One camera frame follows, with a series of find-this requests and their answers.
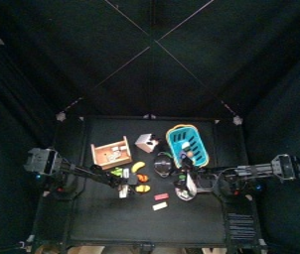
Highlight yellow orange toy food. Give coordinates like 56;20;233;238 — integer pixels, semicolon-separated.
134;184;153;194

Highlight yellow toy banana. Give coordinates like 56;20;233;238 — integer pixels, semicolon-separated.
130;161;147;175

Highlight black oval bowl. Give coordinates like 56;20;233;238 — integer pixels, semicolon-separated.
153;151;175;179

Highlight teal slotted plastic basket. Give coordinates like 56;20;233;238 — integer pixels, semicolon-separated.
165;124;212;170

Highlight pink rectangular block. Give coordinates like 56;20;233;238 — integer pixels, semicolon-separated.
153;192;171;202

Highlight white toy pieces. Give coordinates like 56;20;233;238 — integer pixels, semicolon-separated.
104;147;127;163

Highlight white rectangular block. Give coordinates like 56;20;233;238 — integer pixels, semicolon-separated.
151;201;170;212

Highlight open wooden box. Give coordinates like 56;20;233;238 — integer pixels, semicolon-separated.
90;135;134;171

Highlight white cube toy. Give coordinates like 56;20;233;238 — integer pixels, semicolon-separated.
134;133;161;154

